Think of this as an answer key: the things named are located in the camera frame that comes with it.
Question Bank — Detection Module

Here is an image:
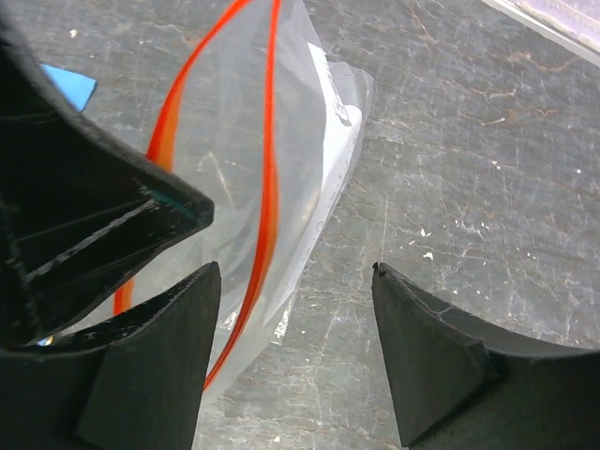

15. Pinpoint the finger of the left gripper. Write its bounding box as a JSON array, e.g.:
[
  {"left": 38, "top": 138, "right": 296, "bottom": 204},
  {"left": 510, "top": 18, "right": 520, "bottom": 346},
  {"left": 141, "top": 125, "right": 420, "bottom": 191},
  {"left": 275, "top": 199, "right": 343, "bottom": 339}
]
[{"left": 1, "top": 15, "right": 214, "bottom": 349}]

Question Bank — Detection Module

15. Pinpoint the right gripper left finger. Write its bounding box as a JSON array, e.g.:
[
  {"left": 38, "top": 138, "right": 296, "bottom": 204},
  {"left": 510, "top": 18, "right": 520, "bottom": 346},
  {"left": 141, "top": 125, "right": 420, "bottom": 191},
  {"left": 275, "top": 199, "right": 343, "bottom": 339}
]
[{"left": 1, "top": 262, "right": 221, "bottom": 449}]

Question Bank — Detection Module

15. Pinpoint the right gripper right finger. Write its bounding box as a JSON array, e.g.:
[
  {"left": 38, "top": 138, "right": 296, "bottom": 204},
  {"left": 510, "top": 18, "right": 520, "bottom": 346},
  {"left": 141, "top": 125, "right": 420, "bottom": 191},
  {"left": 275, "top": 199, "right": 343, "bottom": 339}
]
[{"left": 371, "top": 262, "right": 599, "bottom": 449}]

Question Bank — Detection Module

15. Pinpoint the clear zip top bag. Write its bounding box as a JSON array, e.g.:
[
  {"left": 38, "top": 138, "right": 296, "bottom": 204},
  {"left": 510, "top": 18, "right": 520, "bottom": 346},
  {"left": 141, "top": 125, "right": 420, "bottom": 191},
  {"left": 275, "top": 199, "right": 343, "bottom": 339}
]
[{"left": 114, "top": 1, "right": 373, "bottom": 405}]

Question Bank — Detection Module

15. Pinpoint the blue patterned cloth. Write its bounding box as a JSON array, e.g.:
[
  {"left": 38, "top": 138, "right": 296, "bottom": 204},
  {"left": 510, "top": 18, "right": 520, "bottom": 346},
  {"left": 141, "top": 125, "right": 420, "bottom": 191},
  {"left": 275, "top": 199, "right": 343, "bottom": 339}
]
[{"left": 41, "top": 64, "right": 98, "bottom": 112}]

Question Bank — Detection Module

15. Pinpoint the aluminium frame back rail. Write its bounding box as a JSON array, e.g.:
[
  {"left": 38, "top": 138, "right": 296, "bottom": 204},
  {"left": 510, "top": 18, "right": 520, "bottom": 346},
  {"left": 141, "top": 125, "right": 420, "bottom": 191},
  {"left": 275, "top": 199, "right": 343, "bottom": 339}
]
[{"left": 484, "top": 0, "right": 599, "bottom": 67}]

